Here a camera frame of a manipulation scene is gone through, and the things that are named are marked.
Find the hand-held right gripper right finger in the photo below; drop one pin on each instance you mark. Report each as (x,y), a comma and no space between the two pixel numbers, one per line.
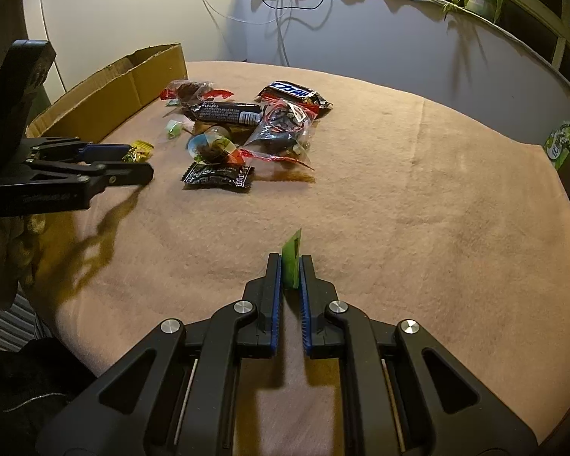
(305,294)

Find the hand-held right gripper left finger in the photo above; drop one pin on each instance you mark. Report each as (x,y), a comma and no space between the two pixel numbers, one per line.
(276,294)

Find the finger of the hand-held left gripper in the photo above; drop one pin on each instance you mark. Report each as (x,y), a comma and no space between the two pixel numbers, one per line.
(123,175)
(99,152)

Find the yellow candy packet dark print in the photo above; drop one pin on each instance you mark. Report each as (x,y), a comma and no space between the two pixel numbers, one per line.
(140,150)

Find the green snack packet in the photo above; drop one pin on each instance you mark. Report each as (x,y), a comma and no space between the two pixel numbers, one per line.
(292,261)

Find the cardboard box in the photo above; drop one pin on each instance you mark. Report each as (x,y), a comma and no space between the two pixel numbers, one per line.
(123,95)

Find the small black snack packet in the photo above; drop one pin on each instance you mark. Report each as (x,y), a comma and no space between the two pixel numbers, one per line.
(216,175)

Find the clear packet brown cake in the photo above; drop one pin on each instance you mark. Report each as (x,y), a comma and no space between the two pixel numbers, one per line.
(187,90)

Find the dark chocolate bar blue label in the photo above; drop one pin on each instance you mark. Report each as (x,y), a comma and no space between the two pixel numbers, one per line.
(294,92)
(223,113)

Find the red green candy packet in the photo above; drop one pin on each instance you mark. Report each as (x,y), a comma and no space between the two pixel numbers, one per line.
(280,128)

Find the person's left hand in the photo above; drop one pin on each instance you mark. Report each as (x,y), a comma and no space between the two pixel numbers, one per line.
(4,256)

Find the small green candy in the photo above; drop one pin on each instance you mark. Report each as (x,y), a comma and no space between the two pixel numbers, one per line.
(174,128)

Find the grey striped cloth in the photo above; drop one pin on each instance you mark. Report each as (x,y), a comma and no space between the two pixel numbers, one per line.
(9,323)

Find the dark cloth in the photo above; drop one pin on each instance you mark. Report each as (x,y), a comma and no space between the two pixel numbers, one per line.
(19,380)

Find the green printed box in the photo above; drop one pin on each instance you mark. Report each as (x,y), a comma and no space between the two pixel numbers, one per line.
(560,145)

